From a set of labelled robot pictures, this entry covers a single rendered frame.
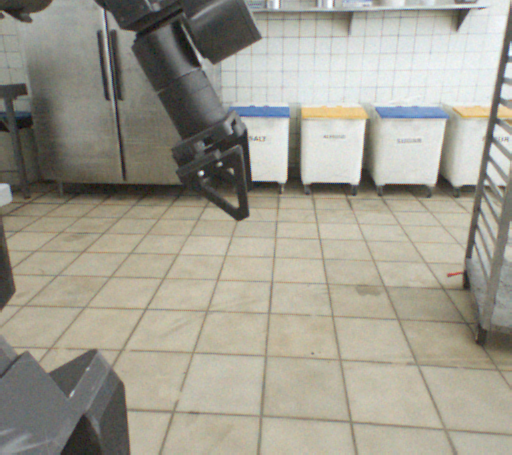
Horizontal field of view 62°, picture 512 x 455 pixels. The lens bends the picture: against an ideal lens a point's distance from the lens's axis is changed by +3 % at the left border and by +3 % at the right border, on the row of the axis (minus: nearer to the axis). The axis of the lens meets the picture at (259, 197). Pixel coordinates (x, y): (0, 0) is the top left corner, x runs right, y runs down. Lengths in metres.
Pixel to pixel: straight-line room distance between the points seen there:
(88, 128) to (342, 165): 2.13
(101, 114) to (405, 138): 2.49
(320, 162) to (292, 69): 1.03
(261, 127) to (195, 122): 3.19
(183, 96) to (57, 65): 3.35
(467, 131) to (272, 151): 1.60
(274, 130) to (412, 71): 1.49
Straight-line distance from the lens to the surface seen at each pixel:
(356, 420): 1.64
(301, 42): 4.24
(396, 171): 3.82
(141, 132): 3.57
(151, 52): 0.45
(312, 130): 3.63
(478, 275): 2.36
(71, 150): 3.84
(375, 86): 4.32
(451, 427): 1.72
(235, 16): 0.43
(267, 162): 3.70
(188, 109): 0.44
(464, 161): 3.98
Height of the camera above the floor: 1.15
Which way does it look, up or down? 18 degrees down
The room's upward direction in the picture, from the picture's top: straight up
